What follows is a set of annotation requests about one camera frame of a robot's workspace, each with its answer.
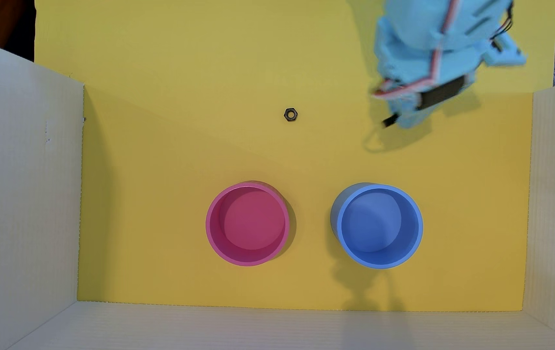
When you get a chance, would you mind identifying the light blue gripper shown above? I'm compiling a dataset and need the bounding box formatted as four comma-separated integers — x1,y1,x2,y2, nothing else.
374,18,483,130

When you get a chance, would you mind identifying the blue round cup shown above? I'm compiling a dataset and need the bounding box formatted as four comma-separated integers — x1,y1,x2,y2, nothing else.
330,183,424,269

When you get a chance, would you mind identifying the pink round cup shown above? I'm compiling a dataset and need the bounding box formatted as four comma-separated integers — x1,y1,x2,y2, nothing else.
205,181,298,267

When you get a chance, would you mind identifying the red and white cable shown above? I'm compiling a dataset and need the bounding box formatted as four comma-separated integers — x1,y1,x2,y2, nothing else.
371,0,461,100

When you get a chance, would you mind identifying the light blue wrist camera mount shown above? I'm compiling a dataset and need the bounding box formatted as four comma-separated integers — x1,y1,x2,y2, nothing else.
481,36,527,68

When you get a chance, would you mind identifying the black cable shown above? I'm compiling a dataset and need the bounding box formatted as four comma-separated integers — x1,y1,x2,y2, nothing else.
490,1,515,49

